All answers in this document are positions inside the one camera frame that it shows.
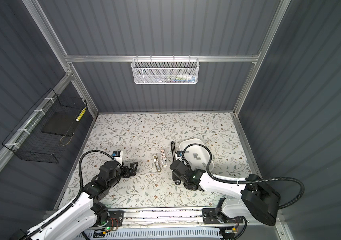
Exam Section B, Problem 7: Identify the pink mini stapler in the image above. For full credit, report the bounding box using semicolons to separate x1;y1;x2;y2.
160;149;167;168

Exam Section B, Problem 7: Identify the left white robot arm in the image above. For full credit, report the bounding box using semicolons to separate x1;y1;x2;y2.
10;160;138;240

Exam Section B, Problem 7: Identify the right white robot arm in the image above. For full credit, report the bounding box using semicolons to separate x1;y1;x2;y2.
170;160;280;226

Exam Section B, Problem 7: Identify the yellow marker pen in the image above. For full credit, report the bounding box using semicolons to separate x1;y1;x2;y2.
75;107;86;122

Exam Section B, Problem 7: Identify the black foam pad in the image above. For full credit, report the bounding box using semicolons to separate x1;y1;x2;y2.
41;112;79;137

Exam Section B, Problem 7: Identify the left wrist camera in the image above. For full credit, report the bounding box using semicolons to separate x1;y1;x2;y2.
112;151;124;165

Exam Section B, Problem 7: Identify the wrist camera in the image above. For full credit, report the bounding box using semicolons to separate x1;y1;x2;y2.
112;151;124;165
176;151;184;162

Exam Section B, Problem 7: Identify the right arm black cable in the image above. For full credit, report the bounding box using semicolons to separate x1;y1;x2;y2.
182;143;305;210

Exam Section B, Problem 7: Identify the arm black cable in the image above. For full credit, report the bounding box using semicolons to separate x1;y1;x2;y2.
182;143;305;210
20;149;121;240

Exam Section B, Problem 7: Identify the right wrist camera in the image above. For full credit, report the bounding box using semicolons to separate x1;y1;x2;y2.
176;151;184;162

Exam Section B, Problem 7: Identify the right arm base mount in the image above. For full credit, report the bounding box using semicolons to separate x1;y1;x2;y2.
202;198;244;225

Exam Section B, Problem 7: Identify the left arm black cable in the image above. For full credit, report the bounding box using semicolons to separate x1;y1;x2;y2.
20;149;121;240

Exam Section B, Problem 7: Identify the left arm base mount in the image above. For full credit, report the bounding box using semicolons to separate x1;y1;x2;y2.
91;210;125;233

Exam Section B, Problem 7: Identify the black wire basket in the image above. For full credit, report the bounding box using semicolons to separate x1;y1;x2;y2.
2;90;87;164

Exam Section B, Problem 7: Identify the white wire mesh basket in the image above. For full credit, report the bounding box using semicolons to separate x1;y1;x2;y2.
131;58;200;85

